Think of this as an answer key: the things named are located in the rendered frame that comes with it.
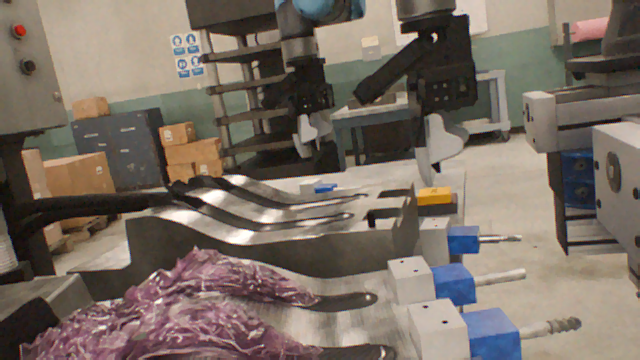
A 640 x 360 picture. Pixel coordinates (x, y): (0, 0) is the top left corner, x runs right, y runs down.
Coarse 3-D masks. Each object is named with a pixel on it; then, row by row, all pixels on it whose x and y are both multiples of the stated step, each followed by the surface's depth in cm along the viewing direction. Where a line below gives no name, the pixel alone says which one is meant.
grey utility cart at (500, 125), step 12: (492, 72) 599; (504, 72) 600; (492, 84) 642; (504, 84) 604; (492, 96) 645; (504, 96) 607; (492, 108) 648; (504, 108) 610; (492, 120) 653; (504, 120) 613; (468, 132) 616; (480, 132) 627; (492, 132) 658; (504, 132) 616
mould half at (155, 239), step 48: (192, 192) 82; (288, 192) 92; (336, 192) 87; (144, 240) 71; (192, 240) 69; (240, 240) 68; (288, 240) 65; (336, 240) 63; (384, 240) 61; (96, 288) 76
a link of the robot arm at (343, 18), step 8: (352, 0) 102; (360, 0) 103; (344, 8) 100; (352, 8) 103; (360, 8) 103; (344, 16) 103; (352, 16) 104; (360, 16) 105; (320, 24) 107; (328, 24) 108
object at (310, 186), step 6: (306, 180) 120; (312, 180) 119; (318, 180) 119; (300, 186) 117; (306, 186) 117; (312, 186) 116; (318, 186) 118; (324, 186) 117; (330, 186) 116; (336, 186) 118; (300, 192) 118; (306, 192) 117; (312, 192) 117; (318, 192) 116
